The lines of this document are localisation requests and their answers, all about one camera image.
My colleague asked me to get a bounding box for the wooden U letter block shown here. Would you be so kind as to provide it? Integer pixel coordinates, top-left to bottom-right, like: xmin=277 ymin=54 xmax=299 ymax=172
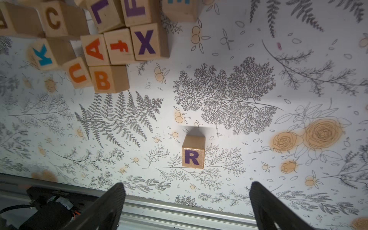
xmin=62 ymin=57 xmax=93 ymax=89

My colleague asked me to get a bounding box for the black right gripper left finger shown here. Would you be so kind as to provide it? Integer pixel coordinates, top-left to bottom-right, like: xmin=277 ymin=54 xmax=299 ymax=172
xmin=63 ymin=183 xmax=126 ymax=230

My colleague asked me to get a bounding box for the wooden B letter block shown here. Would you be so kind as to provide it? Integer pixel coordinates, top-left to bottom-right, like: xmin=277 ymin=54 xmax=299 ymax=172
xmin=89 ymin=65 xmax=130 ymax=94

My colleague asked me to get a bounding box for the wooden L letter block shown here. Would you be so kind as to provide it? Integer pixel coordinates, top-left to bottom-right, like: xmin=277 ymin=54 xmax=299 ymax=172
xmin=86 ymin=0 xmax=126 ymax=34

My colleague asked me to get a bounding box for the wooden K letter block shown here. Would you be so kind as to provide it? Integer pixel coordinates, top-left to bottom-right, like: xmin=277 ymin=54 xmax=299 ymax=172
xmin=26 ymin=38 xmax=76 ymax=71

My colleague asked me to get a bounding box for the wooden C letter block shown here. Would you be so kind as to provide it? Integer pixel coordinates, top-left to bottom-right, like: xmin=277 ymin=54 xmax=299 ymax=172
xmin=37 ymin=1 xmax=90 ymax=40

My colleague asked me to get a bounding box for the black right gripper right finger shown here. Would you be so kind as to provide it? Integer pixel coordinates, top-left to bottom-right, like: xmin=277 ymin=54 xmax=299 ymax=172
xmin=249 ymin=182 xmax=312 ymax=230

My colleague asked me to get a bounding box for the wooden teal letter block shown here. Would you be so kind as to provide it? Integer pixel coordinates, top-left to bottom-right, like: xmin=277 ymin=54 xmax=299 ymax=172
xmin=162 ymin=0 xmax=200 ymax=22

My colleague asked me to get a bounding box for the wooden X letter block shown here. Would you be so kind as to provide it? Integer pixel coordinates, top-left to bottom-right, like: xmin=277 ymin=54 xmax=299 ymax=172
xmin=130 ymin=23 xmax=170 ymax=61

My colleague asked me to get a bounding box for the wooden f letter block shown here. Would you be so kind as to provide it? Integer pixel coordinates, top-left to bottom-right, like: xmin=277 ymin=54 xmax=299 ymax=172
xmin=121 ymin=0 xmax=161 ymax=27
xmin=103 ymin=28 xmax=137 ymax=65

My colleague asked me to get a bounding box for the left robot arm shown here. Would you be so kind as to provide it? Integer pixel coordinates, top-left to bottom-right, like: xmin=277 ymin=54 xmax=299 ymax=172
xmin=1 ymin=183 xmax=126 ymax=230

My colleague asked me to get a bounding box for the floral patterned table mat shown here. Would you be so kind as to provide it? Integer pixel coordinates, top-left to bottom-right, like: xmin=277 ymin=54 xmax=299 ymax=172
xmin=1 ymin=1 xmax=368 ymax=230

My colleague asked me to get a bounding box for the wooden R letter block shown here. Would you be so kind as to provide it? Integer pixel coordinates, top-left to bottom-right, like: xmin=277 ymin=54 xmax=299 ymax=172
xmin=182 ymin=135 xmax=206 ymax=169

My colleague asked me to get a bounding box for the wooden A letter block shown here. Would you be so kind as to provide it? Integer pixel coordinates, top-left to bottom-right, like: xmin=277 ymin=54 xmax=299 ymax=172
xmin=80 ymin=34 xmax=111 ymax=66

